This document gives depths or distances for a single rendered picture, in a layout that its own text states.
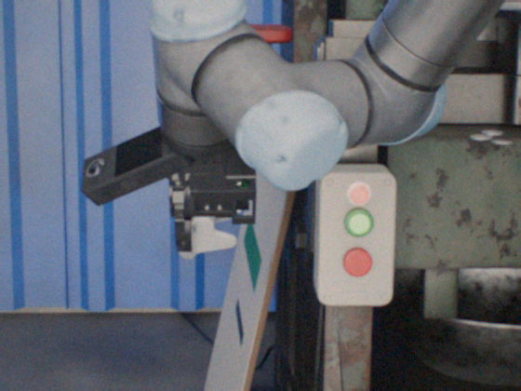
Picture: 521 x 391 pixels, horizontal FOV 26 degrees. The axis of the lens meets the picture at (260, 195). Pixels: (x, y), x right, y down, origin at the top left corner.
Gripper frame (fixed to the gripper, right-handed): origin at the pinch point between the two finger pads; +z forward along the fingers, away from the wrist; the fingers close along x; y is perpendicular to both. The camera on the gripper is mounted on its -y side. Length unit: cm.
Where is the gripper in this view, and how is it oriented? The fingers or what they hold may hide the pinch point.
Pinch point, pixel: (182, 247)
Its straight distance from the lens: 115.2
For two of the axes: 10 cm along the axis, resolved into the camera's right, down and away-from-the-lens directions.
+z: -0.2, 6.1, 7.9
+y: 10.0, -0.1, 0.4
